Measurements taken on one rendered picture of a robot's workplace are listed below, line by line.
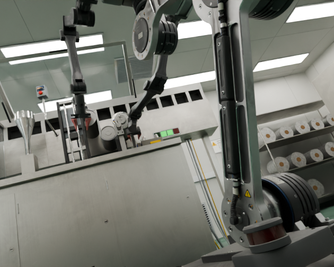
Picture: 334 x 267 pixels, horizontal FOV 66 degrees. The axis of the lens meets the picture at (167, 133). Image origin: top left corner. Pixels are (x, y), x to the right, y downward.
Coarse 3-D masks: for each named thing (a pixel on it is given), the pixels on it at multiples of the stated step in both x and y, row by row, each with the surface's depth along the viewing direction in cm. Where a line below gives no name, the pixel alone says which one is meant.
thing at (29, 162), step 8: (16, 120) 196; (24, 120) 196; (32, 120) 200; (24, 128) 195; (32, 128) 200; (24, 136) 194; (24, 144) 194; (24, 160) 185; (32, 160) 186; (24, 168) 183; (32, 168) 184
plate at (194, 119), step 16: (160, 112) 244; (176, 112) 246; (192, 112) 248; (208, 112) 250; (144, 128) 235; (160, 128) 237; (192, 128) 241; (208, 128) 244; (16, 144) 216; (32, 144) 217; (48, 144) 219; (96, 144) 224; (128, 144) 227; (16, 160) 211; (48, 160) 214; (64, 160) 215
